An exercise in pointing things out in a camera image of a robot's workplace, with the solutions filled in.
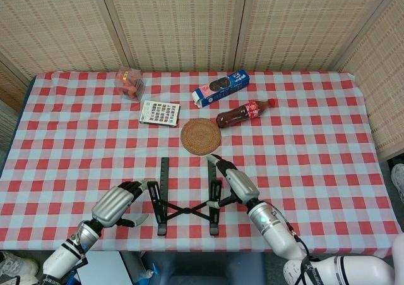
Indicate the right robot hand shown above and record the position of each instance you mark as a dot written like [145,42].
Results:
[241,185]

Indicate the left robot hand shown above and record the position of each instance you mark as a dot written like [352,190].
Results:
[110,204]

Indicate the black folding laptop stand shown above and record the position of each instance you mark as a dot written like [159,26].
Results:
[188,211]

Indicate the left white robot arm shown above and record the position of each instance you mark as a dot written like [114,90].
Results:
[63,256]

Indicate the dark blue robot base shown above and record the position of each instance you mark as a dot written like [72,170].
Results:
[205,266]

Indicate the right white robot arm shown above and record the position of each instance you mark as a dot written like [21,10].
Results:
[277,234]

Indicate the red white checkered tablecloth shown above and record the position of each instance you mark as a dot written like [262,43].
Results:
[300,171]

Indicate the round woven rattan coaster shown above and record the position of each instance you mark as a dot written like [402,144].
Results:
[201,136]

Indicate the cola bottle with red cap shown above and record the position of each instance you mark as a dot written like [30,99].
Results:
[236,116]

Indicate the small blue white bottle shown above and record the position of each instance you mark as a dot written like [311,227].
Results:
[148,274]

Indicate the blue cookie box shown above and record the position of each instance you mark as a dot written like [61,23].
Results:
[221,87]

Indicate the white card with coloured squares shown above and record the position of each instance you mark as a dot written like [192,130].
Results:
[159,113]

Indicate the white sneaker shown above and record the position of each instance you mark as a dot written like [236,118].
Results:
[12,263]
[398,179]

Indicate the clear box of red pieces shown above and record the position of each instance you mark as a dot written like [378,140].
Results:
[129,86]

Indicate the woven bamboo folding screen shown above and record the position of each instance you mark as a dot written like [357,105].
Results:
[189,22]

